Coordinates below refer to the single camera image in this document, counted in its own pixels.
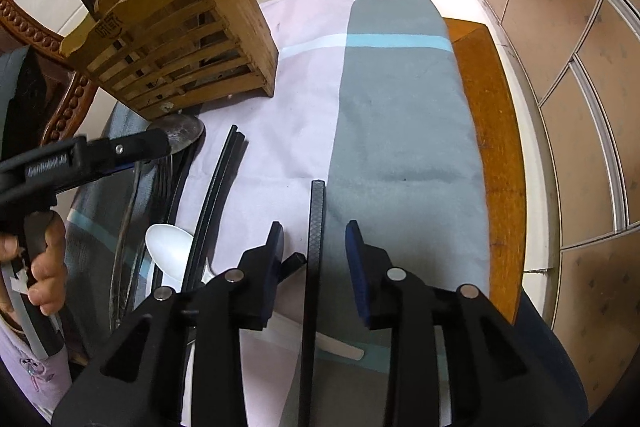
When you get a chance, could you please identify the person's left hand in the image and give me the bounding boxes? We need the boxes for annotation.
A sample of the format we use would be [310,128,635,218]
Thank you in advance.
[0,211,69,315]

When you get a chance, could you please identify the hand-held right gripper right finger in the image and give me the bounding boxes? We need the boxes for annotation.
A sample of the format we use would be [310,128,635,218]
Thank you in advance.
[345,220,571,427]

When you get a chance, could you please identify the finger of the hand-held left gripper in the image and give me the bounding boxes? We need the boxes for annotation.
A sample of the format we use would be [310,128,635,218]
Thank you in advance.
[87,157,147,182]
[81,128,174,168]

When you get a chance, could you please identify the person's lilac shirt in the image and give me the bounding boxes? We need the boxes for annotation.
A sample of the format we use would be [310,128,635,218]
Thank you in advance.
[0,307,74,410]

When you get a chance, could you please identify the carved wooden chair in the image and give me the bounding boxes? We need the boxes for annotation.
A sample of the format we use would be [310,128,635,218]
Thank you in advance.
[0,0,121,148]

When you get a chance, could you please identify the wooden utensil holder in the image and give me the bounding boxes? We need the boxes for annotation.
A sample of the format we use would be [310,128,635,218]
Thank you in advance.
[59,0,279,122]

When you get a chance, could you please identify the dark cloth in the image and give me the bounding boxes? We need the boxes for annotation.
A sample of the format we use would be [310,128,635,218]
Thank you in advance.
[0,48,67,158]

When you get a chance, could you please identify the white spoon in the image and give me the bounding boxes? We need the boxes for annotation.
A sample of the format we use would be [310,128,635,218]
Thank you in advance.
[145,224,364,362]

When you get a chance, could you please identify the person's dark trousers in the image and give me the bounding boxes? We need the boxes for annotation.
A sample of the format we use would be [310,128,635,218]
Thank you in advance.
[517,284,592,427]

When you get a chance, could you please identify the metal spoon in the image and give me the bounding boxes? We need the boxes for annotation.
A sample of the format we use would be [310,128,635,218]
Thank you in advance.
[108,114,206,330]

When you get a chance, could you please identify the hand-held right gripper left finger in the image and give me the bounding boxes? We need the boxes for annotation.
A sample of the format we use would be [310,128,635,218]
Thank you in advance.
[52,221,286,427]

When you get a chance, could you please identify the metal fork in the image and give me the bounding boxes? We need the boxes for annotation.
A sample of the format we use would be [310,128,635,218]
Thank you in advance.
[117,153,179,328]

